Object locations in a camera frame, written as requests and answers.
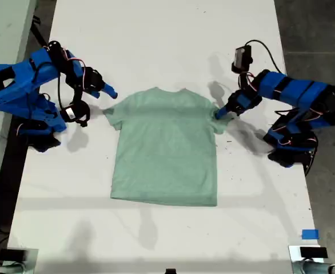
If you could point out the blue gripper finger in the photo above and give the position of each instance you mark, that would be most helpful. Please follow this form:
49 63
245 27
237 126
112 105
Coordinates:
110 90
95 94
229 112
222 112

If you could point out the pale green T-shirt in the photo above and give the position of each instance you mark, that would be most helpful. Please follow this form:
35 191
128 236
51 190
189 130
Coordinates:
164 148

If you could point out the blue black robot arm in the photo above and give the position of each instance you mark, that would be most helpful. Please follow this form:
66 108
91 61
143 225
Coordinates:
19 82
293 88

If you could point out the black diagonal brace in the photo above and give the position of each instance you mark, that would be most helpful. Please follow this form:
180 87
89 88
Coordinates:
38 31

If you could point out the pale side table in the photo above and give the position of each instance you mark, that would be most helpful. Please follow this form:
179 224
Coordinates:
4 28

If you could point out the square blue tape piece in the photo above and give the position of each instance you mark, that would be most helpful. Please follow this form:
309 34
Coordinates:
310 234

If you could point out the small black box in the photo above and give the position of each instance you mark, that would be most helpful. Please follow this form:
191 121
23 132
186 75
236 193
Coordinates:
313 252
13 254

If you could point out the grey green clamp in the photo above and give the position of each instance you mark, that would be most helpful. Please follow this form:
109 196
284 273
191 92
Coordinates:
10 268
313 268

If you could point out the wrist black camera stalk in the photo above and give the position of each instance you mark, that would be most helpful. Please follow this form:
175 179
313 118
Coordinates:
244 80
76 94

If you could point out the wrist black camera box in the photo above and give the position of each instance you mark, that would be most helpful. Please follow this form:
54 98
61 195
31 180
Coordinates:
70 114
241 58

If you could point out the black table frame beam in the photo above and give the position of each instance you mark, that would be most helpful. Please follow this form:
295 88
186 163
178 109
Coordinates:
4 177

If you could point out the silver corner bracket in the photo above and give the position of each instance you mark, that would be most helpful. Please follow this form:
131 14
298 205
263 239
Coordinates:
294 252
31 257

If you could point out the small black mount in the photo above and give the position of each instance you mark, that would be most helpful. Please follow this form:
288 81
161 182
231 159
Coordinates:
170 271

